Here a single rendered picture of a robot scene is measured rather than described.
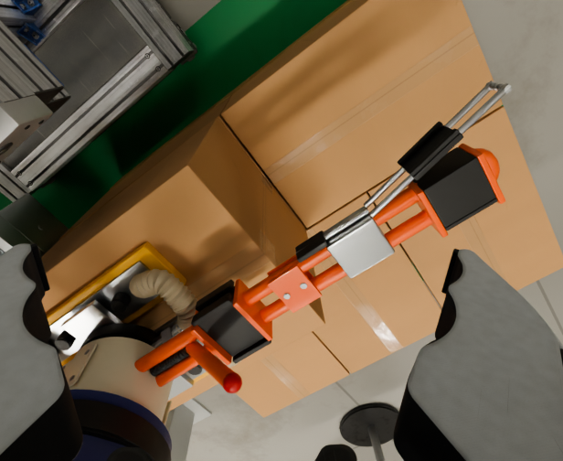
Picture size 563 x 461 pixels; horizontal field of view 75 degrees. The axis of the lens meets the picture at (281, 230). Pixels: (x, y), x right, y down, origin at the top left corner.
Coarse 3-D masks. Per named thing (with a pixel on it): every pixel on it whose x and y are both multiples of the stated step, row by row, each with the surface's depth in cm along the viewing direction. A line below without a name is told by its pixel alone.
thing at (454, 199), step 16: (464, 144) 46; (448, 160) 45; (464, 160) 43; (480, 160) 42; (432, 176) 45; (448, 176) 43; (464, 176) 43; (480, 176) 43; (416, 192) 44; (432, 192) 44; (448, 192) 44; (464, 192) 44; (480, 192) 44; (496, 192) 44; (432, 208) 45; (448, 208) 45; (464, 208) 45; (480, 208) 45; (432, 224) 48; (448, 224) 46
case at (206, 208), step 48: (192, 144) 77; (144, 192) 63; (192, 192) 59; (240, 192) 72; (96, 240) 62; (144, 240) 62; (192, 240) 63; (240, 240) 63; (288, 240) 83; (192, 288) 67; (288, 336) 73
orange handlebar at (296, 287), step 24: (408, 192) 46; (384, 216) 46; (288, 264) 50; (312, 264) 49; (336, 264) 51; (264, 288) 51; (288, 288) 50; (312, 288) 50; (264, 312) 53; (192, 336) 54; (144, 360) 56; (192, 360) 56
